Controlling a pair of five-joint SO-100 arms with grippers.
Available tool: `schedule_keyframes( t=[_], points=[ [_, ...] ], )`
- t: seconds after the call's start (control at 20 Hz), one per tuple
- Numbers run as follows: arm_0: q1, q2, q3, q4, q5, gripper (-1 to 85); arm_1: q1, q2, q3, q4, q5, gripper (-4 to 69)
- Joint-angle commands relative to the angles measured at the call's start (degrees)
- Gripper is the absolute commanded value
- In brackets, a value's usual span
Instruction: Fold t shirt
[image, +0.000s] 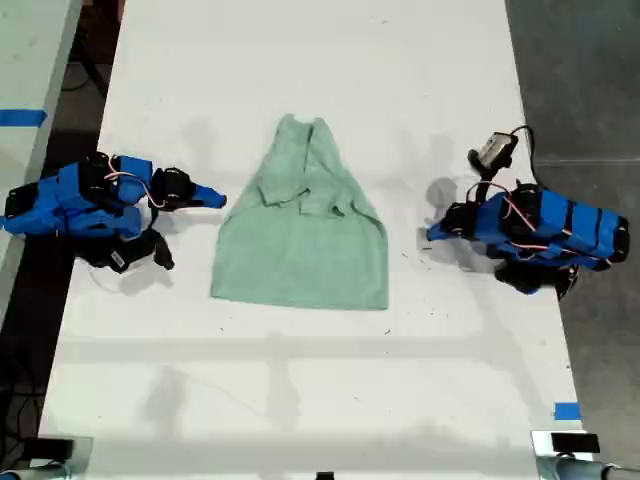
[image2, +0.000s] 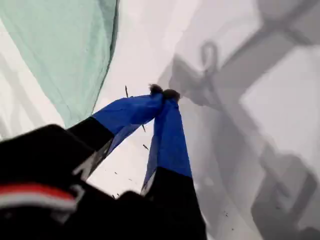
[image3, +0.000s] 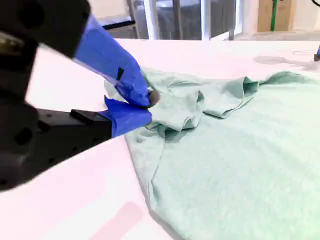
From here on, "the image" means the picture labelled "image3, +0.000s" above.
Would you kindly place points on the white table with black edge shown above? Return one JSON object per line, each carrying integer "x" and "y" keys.
{"x": 117, "y": 15}

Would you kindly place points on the pale green T-shirt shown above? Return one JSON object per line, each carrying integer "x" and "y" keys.
{"x": 225, "y": 162}

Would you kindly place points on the brown cardboard box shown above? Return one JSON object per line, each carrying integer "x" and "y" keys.
{"x": 285, "y": 15}

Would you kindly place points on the green pole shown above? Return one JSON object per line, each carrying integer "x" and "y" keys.
{"x": 274, "y": 15}

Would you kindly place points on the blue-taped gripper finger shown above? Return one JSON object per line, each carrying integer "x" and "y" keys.
{"x": 317, "y": 56}
{"x": 125, "y": 120}
{"x": 105, "y": 47}

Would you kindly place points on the white framed glass partition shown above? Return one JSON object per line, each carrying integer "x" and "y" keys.
{"x": 180, "y": 17}

